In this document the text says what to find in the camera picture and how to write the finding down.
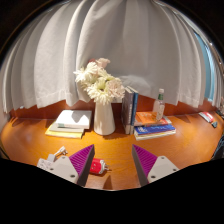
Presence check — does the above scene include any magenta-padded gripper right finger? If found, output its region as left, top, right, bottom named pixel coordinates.
left=131, top=143, right=181, bottom=187

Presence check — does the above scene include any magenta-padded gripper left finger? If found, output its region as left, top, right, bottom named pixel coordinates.
left=46, top=143, right=96, bottom=187

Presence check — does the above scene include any red and white charger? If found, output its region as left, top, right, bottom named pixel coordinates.
left=89, top=157, right=111, bottom=176

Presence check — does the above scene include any small white plug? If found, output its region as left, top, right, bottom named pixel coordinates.
left=52, top=145, right=69, bottom=159

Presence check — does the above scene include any yellow book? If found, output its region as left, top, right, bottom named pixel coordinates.
left=44, top=121, right=86, bottom=140

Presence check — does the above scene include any white book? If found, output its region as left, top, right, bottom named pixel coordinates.
left=54, top=109, right=93, bottom=130

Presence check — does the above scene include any orange book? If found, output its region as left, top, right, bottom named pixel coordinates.
left=134, top=110, right=173, bottom=128

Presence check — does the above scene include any dark chair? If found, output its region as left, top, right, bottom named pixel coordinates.
left=212, top=133, right=224, bottom=162

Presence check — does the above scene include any clear plastic bottle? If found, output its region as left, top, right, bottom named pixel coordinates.
left=152, top=88, right=166, bottom=122

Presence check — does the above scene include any white ceramic vase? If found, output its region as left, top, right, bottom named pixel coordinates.
left=93, top=100, right=117, bottom=136

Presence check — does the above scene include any red booklet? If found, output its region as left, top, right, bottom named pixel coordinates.
left=198, top=111, right=215, bottom=124

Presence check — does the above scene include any blue upright book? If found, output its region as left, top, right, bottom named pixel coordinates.
left=129, top=86, right=140, bottom=128

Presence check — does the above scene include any grey upright book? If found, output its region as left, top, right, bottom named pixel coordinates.
left=120, top=86, right=135, bottom=135

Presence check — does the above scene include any white flower bouquet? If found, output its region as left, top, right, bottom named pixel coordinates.
left=73, top=57, right=126, bottom=106

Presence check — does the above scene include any window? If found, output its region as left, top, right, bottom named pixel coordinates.
left=193, top=31, right=216, bottom=103

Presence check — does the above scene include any white curtain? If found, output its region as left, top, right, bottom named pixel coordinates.
left=0, top=0, right=224, bottom=114

